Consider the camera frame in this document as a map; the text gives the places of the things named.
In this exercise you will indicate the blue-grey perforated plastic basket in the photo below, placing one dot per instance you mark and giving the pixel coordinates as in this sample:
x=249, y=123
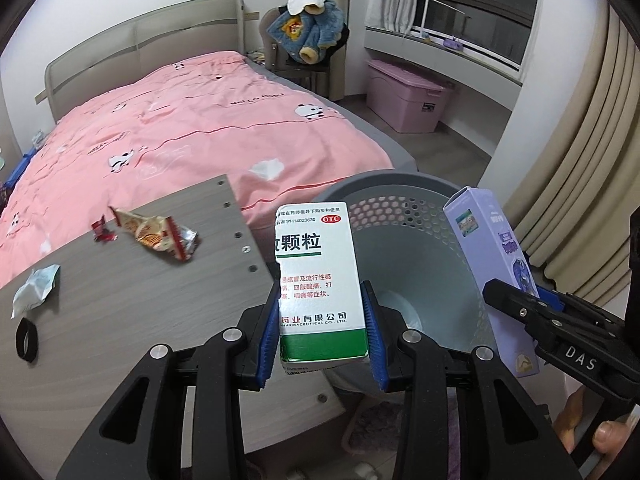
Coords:
x=415, y=270

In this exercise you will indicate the white green medicine box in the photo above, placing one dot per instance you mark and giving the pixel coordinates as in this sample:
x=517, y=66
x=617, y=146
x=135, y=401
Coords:
x=315, y=260

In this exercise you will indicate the white bay window ledge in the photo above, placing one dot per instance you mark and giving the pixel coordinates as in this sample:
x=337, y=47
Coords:
x=450, y=67

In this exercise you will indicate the black tape roll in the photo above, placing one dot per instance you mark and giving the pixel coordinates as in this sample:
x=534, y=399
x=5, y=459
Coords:
x=20, y=345

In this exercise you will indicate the purple cartoon print box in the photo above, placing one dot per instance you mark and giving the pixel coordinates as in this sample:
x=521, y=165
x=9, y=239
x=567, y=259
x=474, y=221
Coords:
x=480, y=240

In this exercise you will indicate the small pale packet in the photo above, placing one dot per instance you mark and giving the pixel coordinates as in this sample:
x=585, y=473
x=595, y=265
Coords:
x=38, y=138

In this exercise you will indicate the person's right hand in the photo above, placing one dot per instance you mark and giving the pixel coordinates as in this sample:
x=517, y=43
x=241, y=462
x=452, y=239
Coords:
x=614, y=437

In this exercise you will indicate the red beige snack wrapper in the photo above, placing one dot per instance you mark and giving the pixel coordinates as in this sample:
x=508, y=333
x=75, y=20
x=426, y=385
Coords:
x=155, y=235

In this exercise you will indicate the blue fleece jacket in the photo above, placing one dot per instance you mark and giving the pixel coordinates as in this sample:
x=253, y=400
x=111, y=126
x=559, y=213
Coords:
x=300, y=35

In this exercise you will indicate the small purple object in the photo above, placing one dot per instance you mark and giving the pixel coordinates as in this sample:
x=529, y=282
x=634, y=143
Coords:
x=454, y=44

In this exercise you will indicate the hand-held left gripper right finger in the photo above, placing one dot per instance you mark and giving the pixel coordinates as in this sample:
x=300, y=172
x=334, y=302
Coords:
x=375, y=340

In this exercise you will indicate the white cloth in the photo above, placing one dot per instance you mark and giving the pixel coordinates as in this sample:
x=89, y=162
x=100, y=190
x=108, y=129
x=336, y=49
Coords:
x=300, y=2

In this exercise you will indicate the white desk lamp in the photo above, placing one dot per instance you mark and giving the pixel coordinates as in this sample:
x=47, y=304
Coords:
x=424, y=17

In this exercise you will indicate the small red candy wrapper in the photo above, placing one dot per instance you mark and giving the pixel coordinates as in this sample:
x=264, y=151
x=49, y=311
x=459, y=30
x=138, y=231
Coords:
x=104, y=230

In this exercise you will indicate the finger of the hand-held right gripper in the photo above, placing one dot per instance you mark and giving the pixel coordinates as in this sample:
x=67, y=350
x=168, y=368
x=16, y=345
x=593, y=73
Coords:
x=520, y=307
x=552, y=300

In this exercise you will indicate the crumpled white wrapper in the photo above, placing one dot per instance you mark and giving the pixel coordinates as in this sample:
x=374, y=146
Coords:
x=35, y=287

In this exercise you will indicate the pink plastic storage box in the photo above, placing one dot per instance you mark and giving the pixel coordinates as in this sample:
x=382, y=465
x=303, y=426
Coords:
x=405, y=100

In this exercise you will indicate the grey upholstered bed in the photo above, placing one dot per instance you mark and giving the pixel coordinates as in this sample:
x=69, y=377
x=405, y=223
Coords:
x=140, y=45

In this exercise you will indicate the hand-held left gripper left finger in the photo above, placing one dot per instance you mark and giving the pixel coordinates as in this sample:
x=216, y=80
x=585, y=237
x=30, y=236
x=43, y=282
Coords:
x=267, y=340

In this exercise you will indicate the blue flat object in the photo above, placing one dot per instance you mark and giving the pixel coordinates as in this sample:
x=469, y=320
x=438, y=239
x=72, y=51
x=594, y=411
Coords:
x=17, y=172

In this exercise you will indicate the grey chair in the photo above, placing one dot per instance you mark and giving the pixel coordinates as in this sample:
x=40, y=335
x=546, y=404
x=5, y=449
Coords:
x=330, y=77

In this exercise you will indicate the dark window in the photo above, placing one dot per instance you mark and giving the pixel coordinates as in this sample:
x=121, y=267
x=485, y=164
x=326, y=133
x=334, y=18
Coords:
x=490, y=0

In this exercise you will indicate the bed with pink cover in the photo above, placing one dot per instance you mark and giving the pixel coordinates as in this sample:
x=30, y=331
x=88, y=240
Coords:
x=175, y=125

